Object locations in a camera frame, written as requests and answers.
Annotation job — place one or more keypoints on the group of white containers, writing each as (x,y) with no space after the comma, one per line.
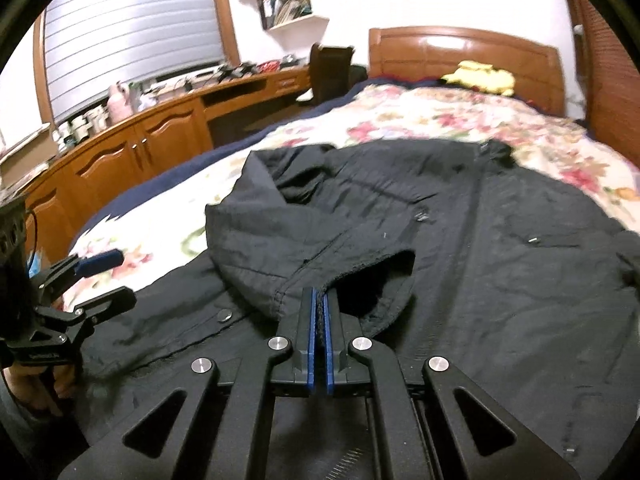
(80,127)

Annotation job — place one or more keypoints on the dark wooden chair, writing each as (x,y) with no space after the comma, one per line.
(330,75)

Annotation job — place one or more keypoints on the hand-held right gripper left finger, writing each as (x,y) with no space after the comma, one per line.
(313,350)

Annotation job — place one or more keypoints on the grey window blind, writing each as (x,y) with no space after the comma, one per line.
(130,25)

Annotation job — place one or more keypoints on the navy bed sheet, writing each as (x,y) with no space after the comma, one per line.
(165,180)

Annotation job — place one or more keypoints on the red basket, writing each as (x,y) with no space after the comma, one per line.
(269,66)

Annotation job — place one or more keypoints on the floral quilt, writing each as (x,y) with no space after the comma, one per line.
(425,115)

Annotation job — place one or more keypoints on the pink bottle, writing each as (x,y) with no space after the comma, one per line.
(117,105)

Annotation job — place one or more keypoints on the black jacket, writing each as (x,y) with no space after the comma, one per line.
(450,235)

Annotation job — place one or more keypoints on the wooden headboard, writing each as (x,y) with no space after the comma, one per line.
(450,52)

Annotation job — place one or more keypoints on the yellow plush toy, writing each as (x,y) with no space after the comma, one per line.
(480,77)

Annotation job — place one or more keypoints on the wooden louvered wardrobe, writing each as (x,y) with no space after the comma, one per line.
(610,85)

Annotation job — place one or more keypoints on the person's left hand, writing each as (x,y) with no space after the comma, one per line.
(30,390)

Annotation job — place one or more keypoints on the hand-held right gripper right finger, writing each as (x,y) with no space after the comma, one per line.
(328,350)

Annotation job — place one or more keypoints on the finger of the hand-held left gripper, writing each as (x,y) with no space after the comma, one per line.
(107,300)
(102,259)

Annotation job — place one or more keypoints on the wooden cabinet desk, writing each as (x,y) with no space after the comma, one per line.
(115,155)

